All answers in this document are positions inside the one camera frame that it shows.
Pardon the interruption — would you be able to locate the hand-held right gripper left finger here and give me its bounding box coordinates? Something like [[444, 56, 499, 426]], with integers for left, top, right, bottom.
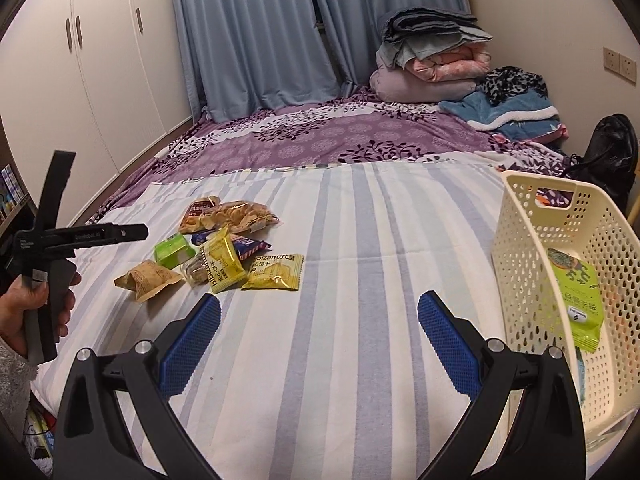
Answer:
[[52, 292, 222, 480]]

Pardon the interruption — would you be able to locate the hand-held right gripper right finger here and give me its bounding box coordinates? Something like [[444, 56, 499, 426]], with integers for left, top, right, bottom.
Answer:
[[417, 290, 586, 480]]

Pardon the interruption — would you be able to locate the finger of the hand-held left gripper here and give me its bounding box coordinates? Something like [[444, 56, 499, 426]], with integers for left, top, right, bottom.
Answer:
[[100, 224, 150, 245]]

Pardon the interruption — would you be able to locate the small green snack packet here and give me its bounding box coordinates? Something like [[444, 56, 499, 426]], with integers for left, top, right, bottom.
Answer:
[[154, 233, 197, 269]]

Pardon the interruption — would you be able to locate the brown paper snack packet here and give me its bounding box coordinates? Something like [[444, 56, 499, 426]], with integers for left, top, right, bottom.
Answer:
[[114, 260, 184, 304]]

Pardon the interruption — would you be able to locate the clear cookie packet yellow trim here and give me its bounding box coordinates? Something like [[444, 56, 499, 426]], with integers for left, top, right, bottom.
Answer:
[[181, 255, 212, 287]]

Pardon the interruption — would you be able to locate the yellow biscuit packet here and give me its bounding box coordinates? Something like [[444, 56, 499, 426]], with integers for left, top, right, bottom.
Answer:
[[241, 253, 305, 291], [200, 225, 249, 294]]

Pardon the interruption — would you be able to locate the cream perforated plastic basket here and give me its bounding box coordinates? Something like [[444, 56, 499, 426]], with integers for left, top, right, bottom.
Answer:
[[491, 170, 640, 453]]

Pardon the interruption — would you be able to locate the clear cracker bag red label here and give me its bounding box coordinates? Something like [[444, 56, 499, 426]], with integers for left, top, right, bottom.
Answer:
[[179, 196, 281, 235]]

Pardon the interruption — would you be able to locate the blue striped snack packet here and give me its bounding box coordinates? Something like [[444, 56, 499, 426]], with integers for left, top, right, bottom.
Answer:
[[192, 230, 274, 262]]

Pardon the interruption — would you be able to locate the person's left forearm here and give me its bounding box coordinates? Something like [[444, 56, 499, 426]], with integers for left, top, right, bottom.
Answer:
[[0, 337, 40, 443]]

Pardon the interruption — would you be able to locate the person's left hand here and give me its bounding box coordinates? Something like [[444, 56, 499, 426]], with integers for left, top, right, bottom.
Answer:
[[0, 271, 83, 357]]

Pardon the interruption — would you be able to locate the row of small boxes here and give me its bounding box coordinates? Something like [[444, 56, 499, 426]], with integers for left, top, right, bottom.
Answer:
[[0, 164, 32, 222]]

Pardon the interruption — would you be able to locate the blue striped white sheet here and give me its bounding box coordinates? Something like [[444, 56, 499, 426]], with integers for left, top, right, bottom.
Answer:
[[29, 159, 606, 480]]

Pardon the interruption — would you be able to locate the white wardrobe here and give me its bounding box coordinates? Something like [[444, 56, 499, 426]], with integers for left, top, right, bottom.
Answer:
[[0, 0, 195, 228]]

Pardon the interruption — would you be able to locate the large lime green snack packet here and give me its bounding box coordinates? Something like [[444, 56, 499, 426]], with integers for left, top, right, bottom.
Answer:
[[545, 247, 606, 353]]

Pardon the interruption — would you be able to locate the purple floral bedsheet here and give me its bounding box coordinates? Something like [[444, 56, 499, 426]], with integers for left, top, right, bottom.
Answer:
[[86, 85, 573, 227]]

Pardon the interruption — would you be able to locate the orange pink cloth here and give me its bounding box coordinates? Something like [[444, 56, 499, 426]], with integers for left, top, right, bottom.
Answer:
[[492, 121, 571, 145]]

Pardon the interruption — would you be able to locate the black backpack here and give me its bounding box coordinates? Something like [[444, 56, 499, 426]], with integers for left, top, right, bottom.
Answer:
[[569, 113, 639, 212]]

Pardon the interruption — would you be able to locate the lavender pillow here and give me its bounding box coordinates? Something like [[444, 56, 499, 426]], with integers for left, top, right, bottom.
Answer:
[[369, 67, 485, 107]]

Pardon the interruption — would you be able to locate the leopard print cloth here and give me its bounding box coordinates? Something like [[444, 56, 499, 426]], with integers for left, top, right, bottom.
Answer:
[[479, 66, 549, 107]]

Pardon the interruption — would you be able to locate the pink folded quilt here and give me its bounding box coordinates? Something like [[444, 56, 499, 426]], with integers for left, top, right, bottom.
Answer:
[[400, 45, 492, 84]]

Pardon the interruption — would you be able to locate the light blue folded blanket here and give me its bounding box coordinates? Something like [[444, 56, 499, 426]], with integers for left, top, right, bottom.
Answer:
[[377, 35, 453, 70]]

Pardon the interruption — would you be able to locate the dark grey folded blanket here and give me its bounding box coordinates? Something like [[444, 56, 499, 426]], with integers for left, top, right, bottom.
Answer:
[[382, 7, 494, 45]]

